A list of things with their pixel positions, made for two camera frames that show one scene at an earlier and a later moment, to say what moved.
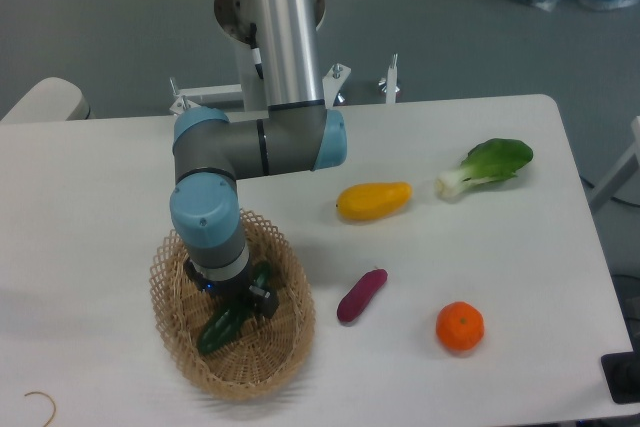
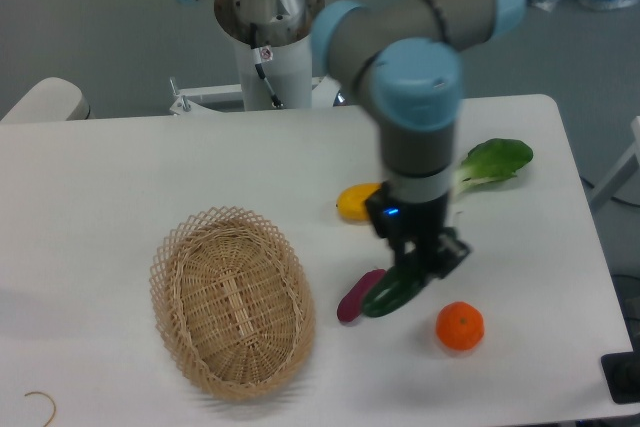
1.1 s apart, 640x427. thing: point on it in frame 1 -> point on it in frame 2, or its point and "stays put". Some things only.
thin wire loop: x=54 y=406 stays put
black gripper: x=224 y=291 -> x=406 y=220
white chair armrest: x=51 y=100 stays put
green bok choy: x=490 y=160 stays put
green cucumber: x=225 y=323 -> x=393 y=290
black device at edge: x=621 y=373 stays put
